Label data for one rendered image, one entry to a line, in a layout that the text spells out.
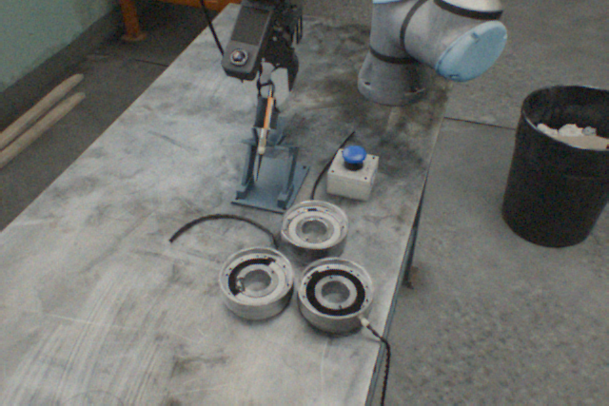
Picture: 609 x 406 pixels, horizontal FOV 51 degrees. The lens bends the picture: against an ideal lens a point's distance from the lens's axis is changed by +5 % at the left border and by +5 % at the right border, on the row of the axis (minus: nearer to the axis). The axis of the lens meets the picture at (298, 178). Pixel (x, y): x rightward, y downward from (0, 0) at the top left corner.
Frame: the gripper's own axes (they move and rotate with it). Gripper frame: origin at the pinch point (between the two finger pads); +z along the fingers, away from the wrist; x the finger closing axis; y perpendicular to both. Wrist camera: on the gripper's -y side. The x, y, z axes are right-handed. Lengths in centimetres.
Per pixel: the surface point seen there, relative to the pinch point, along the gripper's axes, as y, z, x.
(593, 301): 58, 100, -75
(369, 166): 3.7, 12.1, -16.1
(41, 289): -31.6, 14.3, 23.2
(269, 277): -22.1, 12.6, -7.4
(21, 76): 99, 92, 146
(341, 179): -0.1, 12.5, -12.1
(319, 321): -27.5, 11.8, -16.2
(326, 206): -6.7, 12.6, -11.5
